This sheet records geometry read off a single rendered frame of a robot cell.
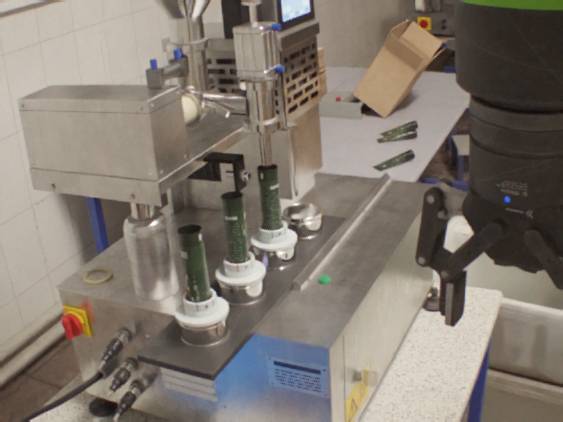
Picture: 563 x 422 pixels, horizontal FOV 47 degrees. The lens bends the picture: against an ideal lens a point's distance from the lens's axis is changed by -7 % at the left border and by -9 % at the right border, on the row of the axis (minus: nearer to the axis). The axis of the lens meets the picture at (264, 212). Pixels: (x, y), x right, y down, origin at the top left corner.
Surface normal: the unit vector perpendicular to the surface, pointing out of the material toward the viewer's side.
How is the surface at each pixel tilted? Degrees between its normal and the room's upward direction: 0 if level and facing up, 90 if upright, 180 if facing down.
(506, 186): 90
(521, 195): 90
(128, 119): 90
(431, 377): 0
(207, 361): 0
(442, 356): 0
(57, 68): 90
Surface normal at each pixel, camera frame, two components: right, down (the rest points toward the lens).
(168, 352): -0.08, -0.91
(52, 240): 0.89, 0.11
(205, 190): -0.44, 0.40
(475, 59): -0.89, 0.25
